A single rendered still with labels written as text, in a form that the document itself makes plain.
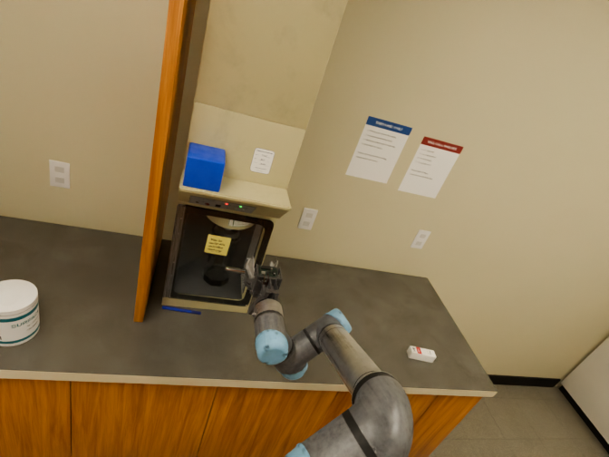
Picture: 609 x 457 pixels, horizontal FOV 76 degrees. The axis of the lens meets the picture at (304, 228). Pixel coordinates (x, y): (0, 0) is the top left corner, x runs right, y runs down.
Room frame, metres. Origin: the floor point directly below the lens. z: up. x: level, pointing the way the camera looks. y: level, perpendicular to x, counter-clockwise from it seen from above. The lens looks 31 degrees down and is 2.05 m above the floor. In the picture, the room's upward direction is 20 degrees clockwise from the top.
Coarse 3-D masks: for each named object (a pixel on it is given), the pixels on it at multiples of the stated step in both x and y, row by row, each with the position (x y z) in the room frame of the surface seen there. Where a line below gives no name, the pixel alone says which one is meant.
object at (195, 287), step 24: (192, 216) 1.01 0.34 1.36; (216, 216) 1.03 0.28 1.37; (240, 216) 1.06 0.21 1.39; (192, 240) 1.01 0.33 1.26; (240, 240) 1.06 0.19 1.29; (264, 240) 1.09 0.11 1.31; (192, 264) 1.02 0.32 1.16; (216, 264) 1.04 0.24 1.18; (240, 264) 1.07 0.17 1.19; (192, 288) 1.02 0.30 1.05; (216, 288) 1.05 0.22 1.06; (240, 288) 1.08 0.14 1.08
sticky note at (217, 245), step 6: (210, 240) 1.03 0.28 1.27; (216, 240) 1.04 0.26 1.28; (222, 240) 1.04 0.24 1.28; (228, 240) 1.05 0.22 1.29; (210, 246) 1.03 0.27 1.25; (216, 246) 1.04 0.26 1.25; (222, 246) 1.04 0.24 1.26; (228, 246) 1.05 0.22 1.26; (210, 252) 1.03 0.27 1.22; (216, 252) 1.04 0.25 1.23; (222, 252) 1.05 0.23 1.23
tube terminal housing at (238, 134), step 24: (192, 120) 1.00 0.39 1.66; (216, 120) 1.02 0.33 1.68; (240, 120) 1.05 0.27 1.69; (264, 120) 1.07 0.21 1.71; (216, 144) 1.03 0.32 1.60; (240, 144) 1.05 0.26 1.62; (264, 144) 1.08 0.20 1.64; (288, 144) 1.10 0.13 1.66; (240, 168) 1.06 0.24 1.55; (288, 168) 1.11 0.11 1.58; (264, 216) 1.10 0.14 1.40; (240, 312) 1.10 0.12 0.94
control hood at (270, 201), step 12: (180, 180) 0.93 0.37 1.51; (228, 180) 1.03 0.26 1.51; (240, 180) 1.05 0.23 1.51; (180, 192) 0.91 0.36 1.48; (192, 192) 0.91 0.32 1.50; (204, 192) 0.92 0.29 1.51; (216, 192) 0.93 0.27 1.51; (228, 192) 0.96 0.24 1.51; (240, 192) 0.98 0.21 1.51; (252, 192) 1.01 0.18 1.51; (264, 192) 1.03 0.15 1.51; (276, 192) 1.06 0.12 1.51; (252, 204) 0.97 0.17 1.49; (264, 204) 0.98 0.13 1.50; (276, 204) 0.99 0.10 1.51; (288, 204) 1.02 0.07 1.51; (276, 216) 1.06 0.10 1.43
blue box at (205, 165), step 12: (192, 144) 0.98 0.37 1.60; (192, 156) 0.91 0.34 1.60; (204, 156) 0.94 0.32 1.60; (216, 156) 0.96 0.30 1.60; (192, 168) 0.91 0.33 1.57; (204, 168) 0.92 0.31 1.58; (216, 168) 0.93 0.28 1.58; (192, 180) 0.91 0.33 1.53; (204, 180) 0.92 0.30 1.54; (216, 180) 0.93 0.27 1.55
